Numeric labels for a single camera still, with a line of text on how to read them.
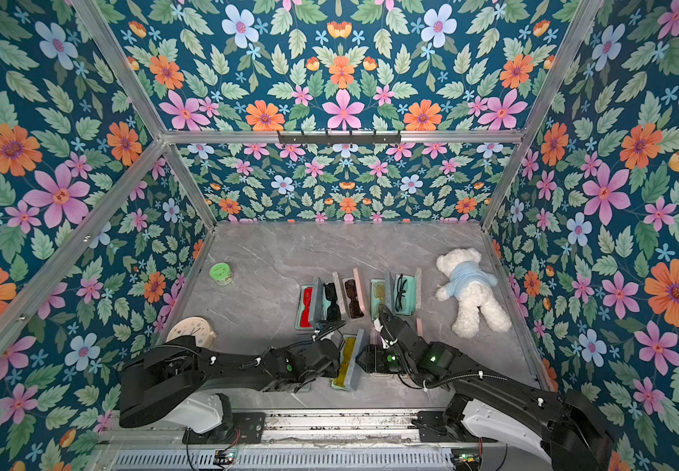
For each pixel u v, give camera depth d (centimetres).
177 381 44
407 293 99
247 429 74
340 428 75
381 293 98
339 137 93
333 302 96
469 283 91
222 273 99
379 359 68
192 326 89
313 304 89
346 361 77
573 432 40
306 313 93
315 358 65
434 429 71
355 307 93
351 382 73
